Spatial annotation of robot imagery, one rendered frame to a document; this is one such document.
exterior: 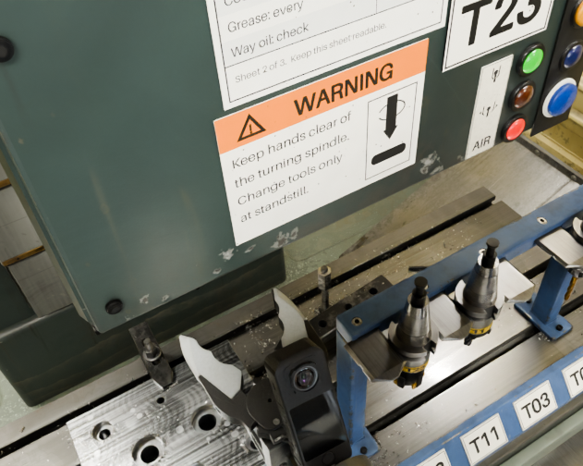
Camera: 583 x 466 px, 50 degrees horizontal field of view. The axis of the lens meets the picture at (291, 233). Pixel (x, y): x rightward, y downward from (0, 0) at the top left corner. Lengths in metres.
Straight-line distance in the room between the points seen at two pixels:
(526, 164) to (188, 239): 1.36
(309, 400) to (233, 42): 0.29
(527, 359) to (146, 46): 1.00
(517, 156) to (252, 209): 1.34
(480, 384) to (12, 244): 0.86
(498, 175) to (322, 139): 1.29
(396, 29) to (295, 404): 0.29
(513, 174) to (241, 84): 1.36
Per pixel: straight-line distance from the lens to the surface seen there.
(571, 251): 0.96
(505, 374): 1.19
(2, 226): 1.17
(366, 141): 0.44
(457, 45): 0.45
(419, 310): 0.75
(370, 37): 0.40
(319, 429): 0.53
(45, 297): 1.32
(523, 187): 1.65
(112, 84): 0.33
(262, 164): 0.40
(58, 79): 0.32
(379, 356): 0.80
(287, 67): 0.37
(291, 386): 0.50
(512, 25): 0.48
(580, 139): 1.60
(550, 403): 1.15
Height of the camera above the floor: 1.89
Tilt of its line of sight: 46 degrees down
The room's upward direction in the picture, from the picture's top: 5 degrees counter-clockwise
